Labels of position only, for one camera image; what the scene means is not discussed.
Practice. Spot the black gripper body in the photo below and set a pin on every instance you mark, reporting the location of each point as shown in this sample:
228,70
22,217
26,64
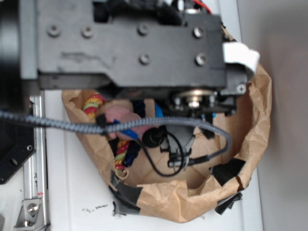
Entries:
179,137

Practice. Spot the blue wooden block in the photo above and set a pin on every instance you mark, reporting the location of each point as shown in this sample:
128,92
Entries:
158,111

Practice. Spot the pink plush bunny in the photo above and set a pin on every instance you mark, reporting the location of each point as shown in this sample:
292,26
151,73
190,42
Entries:
123,114

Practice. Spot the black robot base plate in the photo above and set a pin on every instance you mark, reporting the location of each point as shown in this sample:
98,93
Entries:
17,144

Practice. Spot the multicolour rope toy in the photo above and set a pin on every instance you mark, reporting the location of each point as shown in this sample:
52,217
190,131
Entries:
90,108

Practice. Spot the brown paper bag bin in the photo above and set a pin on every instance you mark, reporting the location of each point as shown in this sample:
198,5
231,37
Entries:
190,194

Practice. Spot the silver aluminium rail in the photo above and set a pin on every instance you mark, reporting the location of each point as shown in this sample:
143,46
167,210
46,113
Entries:
36,177

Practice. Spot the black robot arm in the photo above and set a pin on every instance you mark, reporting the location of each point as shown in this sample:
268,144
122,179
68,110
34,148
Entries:
124,49

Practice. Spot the navy blue rope toy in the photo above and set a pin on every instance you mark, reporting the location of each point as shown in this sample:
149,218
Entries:
134,148

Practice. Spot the silver corner bracket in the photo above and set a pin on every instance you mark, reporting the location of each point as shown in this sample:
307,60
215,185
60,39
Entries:
31,216

